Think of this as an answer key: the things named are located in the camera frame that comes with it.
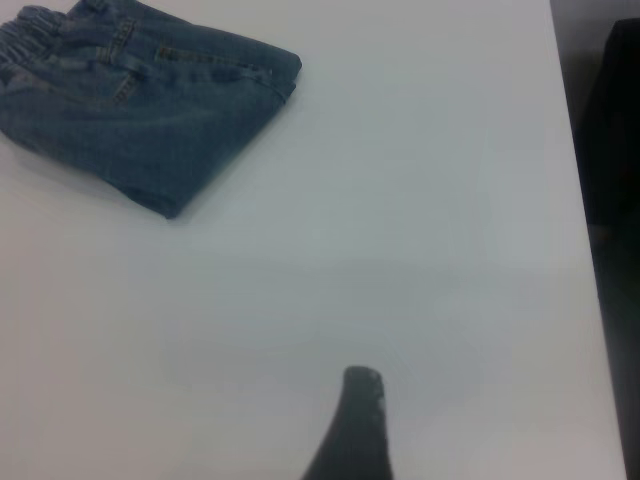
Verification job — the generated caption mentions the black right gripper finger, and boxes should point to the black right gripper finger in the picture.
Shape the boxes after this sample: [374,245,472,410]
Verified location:
[299,365,396,480]

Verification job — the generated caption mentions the blue denim shorts basketball print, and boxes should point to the blue denim shorts basketball print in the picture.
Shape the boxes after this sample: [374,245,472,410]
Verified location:
[0,0,304,220]

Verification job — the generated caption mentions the black bulky stand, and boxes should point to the black bulky stand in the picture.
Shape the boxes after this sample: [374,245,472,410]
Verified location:
[573,18,640,480]

